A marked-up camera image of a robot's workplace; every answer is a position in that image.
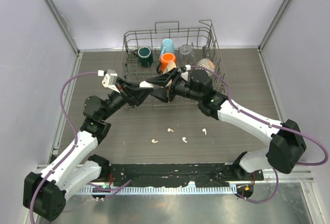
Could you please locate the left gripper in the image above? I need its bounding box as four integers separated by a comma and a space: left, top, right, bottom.
101, 77, 153, 121

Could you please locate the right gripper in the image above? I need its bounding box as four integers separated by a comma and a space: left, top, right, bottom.
146, 68, 202, 103

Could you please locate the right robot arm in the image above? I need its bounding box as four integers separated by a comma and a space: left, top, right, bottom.
139, 68, 306, 180

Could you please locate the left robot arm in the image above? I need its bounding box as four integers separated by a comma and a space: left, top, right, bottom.
23, 75, 154, 223

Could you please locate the beige oval plate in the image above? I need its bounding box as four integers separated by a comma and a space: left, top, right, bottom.
162, 61, 177, 87

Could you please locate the orange mug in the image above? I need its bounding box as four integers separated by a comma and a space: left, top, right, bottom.
156, 53, 176, 74

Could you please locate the dark green mug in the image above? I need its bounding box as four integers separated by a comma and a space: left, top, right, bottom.
133, 46, 153, 68

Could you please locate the clear glass cup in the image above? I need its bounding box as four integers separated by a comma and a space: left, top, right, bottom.
179, 44, 195, 66

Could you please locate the light blue cup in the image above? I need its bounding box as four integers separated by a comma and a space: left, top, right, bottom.
160, 38, 175, 56

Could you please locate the striped ceramic bowl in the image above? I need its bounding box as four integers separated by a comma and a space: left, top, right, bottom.
196, 58, 215, 72

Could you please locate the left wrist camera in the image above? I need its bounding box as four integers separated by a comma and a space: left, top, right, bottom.
102, 69, 119, 92

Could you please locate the grey wire dish rack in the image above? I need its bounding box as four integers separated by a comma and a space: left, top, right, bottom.
123, 20, 228, 116

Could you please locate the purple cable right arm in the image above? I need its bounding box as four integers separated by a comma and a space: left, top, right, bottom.
189, 65, 330, 204

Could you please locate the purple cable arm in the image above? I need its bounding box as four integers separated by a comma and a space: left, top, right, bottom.
189, 65, 330, 204
28, 70, 105, 224

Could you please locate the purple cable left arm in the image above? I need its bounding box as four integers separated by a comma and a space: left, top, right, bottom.
28, 70, 105, 224

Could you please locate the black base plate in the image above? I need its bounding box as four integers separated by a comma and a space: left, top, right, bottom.
101, 163, 264, 188

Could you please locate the white slotted cable duct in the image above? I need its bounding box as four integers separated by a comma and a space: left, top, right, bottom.
77, 184, 237, 196

